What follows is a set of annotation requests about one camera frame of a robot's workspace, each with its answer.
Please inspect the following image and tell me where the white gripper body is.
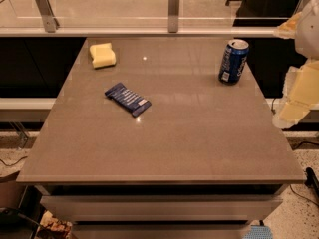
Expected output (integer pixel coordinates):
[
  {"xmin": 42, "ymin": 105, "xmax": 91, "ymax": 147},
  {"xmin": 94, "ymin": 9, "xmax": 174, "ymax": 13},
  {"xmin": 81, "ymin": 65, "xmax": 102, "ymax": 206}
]
[{"xmin": 295, "ymin": 0, "xmax": 319, "ymax": 59}]

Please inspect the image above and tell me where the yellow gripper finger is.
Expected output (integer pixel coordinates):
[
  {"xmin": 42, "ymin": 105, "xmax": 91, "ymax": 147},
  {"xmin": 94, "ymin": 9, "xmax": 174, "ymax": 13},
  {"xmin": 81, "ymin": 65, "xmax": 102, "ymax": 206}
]
[
  {"xmin": 273, "ymin": 12, "xmax": 302, "ymax": 39},
  {"xmin": 272, "ymin": 60, "xmax": 319, "ymax": 129}
]

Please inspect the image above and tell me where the blue rxbar blueberry wrapper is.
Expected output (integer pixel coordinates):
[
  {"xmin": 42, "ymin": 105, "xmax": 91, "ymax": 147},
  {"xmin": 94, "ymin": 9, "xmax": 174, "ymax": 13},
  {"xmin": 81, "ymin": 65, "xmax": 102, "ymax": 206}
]
[{"xmin": 105, "ymin": 83, "xmax": 152, "ymax": 118}]

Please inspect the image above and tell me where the black office chair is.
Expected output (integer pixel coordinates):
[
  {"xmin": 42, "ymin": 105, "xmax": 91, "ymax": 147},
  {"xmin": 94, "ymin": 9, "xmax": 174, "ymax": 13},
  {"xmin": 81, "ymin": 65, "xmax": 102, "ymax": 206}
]
[{"xmin": 233, "ymin": 0, "xmax": 299, "ymax": 27}]

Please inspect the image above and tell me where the blue soda can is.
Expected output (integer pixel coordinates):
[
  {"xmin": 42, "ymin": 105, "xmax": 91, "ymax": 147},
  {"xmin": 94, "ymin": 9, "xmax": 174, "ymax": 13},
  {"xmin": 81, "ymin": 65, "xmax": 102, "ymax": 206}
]
[{"xmin": 218, "ymin": 39, "xmax": 249, "ymax": 85}]

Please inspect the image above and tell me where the blue perforated mat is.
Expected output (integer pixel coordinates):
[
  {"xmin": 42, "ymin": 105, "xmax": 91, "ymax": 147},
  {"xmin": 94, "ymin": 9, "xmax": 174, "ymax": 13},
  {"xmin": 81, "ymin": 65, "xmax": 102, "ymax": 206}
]
[{"xmin": 242, "ymin": 226, "xmax": 273, "ymax": 239}]

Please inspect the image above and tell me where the yellow sponge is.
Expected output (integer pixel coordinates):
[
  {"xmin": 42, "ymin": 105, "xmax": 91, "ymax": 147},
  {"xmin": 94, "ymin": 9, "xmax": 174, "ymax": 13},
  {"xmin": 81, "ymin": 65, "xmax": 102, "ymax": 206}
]
[{"xmin": 90, "ymin": 43, "xmax": 117, "ymax": 69}]

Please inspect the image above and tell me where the glass railing panel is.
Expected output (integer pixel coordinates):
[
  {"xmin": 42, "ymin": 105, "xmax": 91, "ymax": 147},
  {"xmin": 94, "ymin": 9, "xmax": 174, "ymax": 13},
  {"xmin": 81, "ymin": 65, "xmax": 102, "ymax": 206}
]
[{"xmin": 0, "ymin": 0, "xmax": 319, "ymax": 30}]

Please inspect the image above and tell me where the snack box under table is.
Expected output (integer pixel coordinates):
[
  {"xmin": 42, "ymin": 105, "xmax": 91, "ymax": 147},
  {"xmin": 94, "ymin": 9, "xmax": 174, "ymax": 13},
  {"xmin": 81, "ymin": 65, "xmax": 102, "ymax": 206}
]
[{"xmin": 35, "ymin": 211, "xmax": 72, "ymax": 239}]

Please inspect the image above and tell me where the black floor cable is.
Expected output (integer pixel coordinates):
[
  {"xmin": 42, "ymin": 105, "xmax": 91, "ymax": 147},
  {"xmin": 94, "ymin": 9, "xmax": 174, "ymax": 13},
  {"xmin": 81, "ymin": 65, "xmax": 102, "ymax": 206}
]
[{"xmin": 288, "ymin": 139, "xmax": 319, "ymax": 208}]

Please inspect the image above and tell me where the middle metal railing bracket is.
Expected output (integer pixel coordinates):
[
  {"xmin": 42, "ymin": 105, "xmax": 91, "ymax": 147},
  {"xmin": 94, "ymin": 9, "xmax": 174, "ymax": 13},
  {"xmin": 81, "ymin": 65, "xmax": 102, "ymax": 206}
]
[{"xmin": 167, "ymin": 0, "xmax": 179, "ymax": 33}]

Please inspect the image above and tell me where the left metal railing bracket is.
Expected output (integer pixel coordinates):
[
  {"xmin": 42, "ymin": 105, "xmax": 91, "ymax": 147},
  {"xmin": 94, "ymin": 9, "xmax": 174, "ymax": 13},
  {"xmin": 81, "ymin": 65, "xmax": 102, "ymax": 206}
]
[{"xmin": 35, "ymin": 0, "xmax": 59, "ymax": 33}]

